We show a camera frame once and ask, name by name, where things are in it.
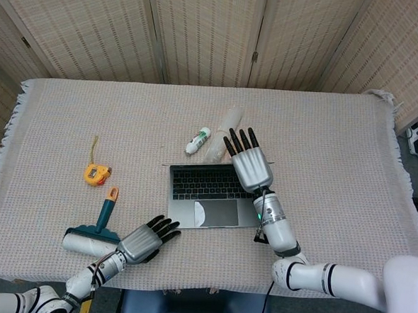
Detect white power strip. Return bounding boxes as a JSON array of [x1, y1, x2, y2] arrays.
[[404, 120, 418, 156]]

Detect woven folding screen panel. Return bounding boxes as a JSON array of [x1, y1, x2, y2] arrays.
[[247, 0, 371, 96], [0, 0, 58, 154], [0, 0, 171, 87], [313, 0, 418, 135], [140, 0, 271, 91]]

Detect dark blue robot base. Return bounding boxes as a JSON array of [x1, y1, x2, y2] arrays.
[[119, 285, 272, 313]]

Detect yellow tape measure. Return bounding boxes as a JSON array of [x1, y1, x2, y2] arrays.
[[82, 134, 116, 188]]

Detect beige woven tablecloth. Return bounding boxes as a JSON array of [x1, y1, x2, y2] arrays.
[[0, 66, 418, 307]]

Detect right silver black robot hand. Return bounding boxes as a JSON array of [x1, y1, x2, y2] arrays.
[[220, 125, 277, 196]]

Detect clear plastic tube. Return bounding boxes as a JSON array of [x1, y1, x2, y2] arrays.
[[204, 105, 247, 166]]

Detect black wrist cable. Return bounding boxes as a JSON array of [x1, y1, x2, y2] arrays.
[[253, 188, 270, 244]]

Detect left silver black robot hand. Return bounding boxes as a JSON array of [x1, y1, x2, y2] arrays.
[[116, 212, 183, 268]]

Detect white green glue bottle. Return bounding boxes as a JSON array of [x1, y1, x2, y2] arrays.
[[183, 125, 212, 158]]

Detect teal lint roller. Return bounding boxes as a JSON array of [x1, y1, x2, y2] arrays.
[[60, 183, 126, 258]]

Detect silver laptop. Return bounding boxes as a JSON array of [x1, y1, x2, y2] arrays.
[[157, 154, 276, 235]]

